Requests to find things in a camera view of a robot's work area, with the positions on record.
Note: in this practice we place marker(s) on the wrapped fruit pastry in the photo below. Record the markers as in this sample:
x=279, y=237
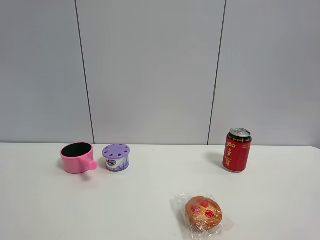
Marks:
x=200, y=217

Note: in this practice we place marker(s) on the purple air freshener jar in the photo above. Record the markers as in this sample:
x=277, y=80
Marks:
x=116, y=157

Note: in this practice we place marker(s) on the pink toy pot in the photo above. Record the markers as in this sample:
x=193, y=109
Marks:
x=78, y=158

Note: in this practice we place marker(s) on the red drink can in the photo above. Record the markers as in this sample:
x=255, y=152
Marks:
x=237, y=149

